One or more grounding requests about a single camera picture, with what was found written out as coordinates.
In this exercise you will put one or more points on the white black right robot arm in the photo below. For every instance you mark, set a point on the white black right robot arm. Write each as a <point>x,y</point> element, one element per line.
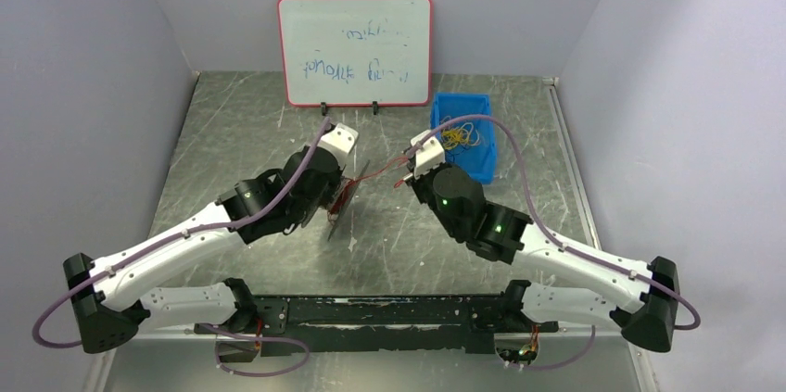
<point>603,289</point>

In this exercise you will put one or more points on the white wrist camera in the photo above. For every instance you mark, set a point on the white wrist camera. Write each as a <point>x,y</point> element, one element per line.
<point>425,154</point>
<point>340,141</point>

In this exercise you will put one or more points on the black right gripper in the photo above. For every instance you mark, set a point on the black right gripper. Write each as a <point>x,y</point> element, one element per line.
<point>415,178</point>

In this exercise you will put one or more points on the dark grey cable spool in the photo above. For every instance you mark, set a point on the dark grey cable spool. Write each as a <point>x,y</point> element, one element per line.
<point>343,200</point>

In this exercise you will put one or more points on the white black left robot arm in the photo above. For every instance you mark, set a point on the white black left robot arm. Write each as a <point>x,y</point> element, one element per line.
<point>118,295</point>

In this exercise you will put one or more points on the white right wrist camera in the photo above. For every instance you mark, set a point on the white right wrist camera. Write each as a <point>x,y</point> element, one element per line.
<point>425,154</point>

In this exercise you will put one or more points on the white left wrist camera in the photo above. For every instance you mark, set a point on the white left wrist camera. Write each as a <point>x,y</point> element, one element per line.
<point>340,141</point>

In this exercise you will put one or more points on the blue plastic bin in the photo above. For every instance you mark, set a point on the blue plastic bin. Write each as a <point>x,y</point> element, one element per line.
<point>469,144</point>

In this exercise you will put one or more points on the black base frame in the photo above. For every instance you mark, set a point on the black base frame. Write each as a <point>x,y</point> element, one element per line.
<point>368,323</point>

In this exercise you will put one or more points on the red framed whiteboard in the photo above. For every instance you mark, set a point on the red framed whiteboard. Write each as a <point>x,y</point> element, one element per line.
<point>355,53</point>

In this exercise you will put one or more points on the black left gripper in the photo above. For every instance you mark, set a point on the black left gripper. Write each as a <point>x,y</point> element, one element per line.
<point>335,186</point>

